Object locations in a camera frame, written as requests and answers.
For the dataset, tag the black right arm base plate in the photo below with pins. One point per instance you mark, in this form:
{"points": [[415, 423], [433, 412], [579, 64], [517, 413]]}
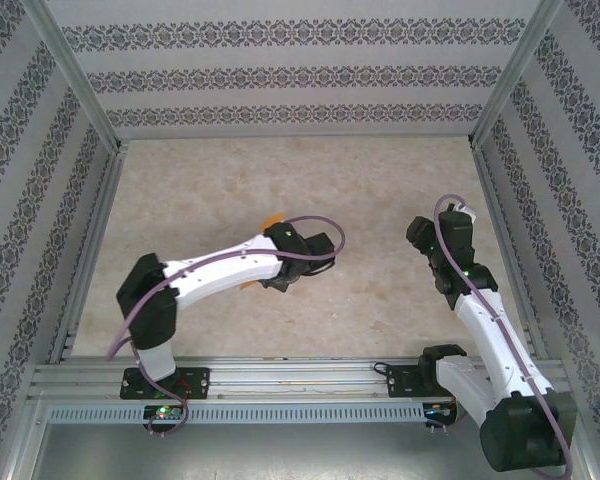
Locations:
{"points": [[402, 381]]}

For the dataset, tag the small circuit board with LED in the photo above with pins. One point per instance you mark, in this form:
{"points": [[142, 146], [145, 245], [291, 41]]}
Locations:
{"points": [[164, 412], [437, 411]]}

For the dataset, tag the orange cloth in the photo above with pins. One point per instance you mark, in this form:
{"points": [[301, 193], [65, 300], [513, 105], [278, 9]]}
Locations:
{"points": [[275, 220]]}

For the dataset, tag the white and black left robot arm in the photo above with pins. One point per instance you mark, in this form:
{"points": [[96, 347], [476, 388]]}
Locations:
{"points": [[215, 277]]}

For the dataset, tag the grey metal sheet panel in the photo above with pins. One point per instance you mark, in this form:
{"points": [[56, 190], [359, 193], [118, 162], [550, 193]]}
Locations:
{"points": [[300, 455]]}

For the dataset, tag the aluminium side rail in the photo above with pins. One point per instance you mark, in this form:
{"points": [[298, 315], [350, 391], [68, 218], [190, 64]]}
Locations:
{"points": [[507, 250], [94, 250]]}

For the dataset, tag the aluminium frame post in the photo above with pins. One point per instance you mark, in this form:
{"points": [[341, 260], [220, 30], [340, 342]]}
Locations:
{"points": [[511, 75], [77, 75]]}

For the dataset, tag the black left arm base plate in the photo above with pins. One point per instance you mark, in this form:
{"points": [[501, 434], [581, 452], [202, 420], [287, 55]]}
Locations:
{"points": [[195, 382]]}

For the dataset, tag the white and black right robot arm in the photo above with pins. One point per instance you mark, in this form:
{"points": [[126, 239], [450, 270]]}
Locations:
{"points": [[495, 350]]}

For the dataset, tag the aluminium mounting rail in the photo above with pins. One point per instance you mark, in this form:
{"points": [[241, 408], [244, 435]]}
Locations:
{"points": [[300, 375]]}

